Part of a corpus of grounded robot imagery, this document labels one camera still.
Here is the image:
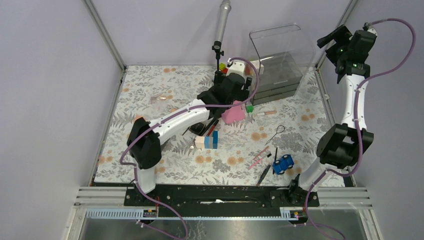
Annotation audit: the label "red lip gloss tube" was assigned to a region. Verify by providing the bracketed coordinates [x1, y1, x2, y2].
[206, 119, 219, 137]

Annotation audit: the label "white cardboard box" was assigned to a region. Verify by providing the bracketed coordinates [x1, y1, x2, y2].
[245, 61, 265, 76]

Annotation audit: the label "black makeup brush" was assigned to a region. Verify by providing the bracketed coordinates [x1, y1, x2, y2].
[199, 118, 218, 136]

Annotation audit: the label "black square compact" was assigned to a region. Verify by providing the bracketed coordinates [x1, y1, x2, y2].
[188, 122, 206, 136]

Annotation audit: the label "clear acrylic makeup organizer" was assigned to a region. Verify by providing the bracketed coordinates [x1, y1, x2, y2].
[247, 23, 316, 106]

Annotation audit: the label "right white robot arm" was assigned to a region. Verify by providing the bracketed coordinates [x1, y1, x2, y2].
[285, 23, 378, 206]

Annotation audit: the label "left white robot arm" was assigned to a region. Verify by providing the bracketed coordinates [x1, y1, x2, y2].
[124, 73, 253, 206]

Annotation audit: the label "pink foam wedge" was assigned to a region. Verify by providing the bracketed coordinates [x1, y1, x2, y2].
[221, 104, 246, 125]

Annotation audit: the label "red yellow lego bricks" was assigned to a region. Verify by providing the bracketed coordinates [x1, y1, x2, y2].
[218, 63, 228, 74]

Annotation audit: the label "green lego brick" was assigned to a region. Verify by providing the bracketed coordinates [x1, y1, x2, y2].
[245, 105, 254, 113]

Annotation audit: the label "white concealer pen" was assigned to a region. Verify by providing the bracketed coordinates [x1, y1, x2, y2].
[256, 110, 277, 116]

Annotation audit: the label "white blue brick stack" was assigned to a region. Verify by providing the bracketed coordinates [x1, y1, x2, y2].
[194, 131, 219, 149]

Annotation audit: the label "pink eyebrow razor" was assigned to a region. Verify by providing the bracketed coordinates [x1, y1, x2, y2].
[247, 146, 272, 170]

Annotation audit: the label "black pencil by car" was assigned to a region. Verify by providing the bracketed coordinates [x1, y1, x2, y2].
[271, 147, 278, 175]

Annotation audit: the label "clear plastic wrapper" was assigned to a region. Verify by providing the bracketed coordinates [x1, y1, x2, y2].
[150, 93, 168, 102]

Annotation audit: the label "silver microphone on tripod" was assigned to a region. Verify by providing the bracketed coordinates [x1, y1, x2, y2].
[212, 0, 232, 71]

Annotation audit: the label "black mascara tube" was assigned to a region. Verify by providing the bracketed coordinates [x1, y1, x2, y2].
[256, 164, 271, 187]

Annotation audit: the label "blue toy car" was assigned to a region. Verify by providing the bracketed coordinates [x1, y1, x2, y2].
[274, 154, 295, 175]

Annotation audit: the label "round orange powder puff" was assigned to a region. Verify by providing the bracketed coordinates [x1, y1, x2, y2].
[134, 114, 144, 121]

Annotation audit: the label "black wire hair loop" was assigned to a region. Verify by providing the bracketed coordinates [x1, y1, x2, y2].
[265, 125, 286, 145]

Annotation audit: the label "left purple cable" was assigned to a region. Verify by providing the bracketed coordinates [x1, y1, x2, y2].
[119, 56, 261, 240]

